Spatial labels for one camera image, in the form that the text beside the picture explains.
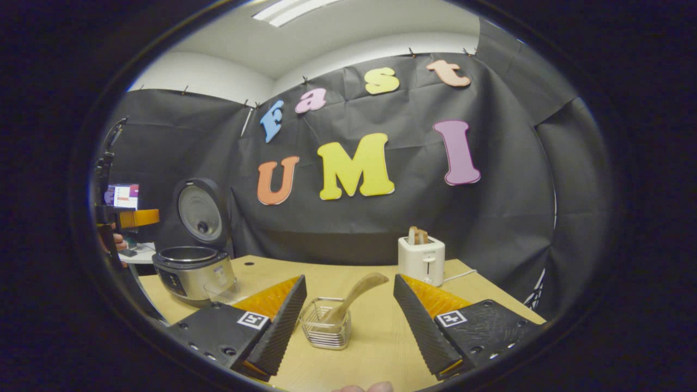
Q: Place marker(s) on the white toaster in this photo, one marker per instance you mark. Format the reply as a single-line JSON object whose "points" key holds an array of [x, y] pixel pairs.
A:
{"points": [[420, 261]]}

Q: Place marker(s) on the silver black rice cooker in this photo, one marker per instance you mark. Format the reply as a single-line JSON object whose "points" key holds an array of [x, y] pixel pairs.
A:
{"points": [[190, 272]]}

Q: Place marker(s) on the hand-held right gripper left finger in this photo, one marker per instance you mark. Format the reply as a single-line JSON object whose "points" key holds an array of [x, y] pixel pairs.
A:
{"points": [[283, 321]]}

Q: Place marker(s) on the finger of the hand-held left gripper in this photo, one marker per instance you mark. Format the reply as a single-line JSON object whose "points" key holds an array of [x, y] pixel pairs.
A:
{"points": [[109, 215]]}

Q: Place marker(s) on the wooden spoon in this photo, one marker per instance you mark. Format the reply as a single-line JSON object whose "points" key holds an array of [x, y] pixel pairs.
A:
{"points": [[354, 291]]}

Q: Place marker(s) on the ceiling light panel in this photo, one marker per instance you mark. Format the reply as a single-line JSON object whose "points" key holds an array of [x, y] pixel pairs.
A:
{"points": [[294, 8]]}

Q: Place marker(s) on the computer monitor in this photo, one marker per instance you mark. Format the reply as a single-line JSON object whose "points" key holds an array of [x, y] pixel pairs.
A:
{"points": [[125, 196]]}

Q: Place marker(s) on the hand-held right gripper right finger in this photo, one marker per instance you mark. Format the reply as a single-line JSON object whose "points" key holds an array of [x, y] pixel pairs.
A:
{"points": [[419, 326]]}

